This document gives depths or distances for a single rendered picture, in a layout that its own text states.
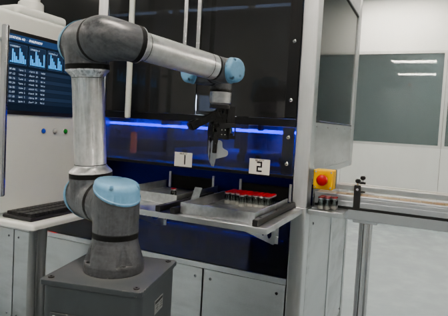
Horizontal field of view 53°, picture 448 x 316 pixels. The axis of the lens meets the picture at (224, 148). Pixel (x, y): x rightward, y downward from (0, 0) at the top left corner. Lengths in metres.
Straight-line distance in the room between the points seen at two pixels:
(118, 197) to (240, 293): 0.89
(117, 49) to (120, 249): 0.49
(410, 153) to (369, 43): 1.55
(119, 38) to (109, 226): 0.46
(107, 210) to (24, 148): 0.81
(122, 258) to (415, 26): 5.63
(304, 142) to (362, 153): 4.62
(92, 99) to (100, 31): 0.19
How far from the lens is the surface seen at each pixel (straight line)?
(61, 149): 2.01
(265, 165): 1.73
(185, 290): 1.99
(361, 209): 1.77
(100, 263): 1.15
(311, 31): 1.72
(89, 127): 1.23
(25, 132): 1.88
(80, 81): 1.24
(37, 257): 2.19
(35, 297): 2.22
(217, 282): 1.90
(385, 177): 6.28
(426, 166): 6.24
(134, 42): 1.15
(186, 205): 1.46
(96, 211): 1.15
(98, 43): 1.15
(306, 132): 1.68
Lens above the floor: 1.18
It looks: 3 degrees down
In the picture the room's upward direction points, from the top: 3 degrees clockwise
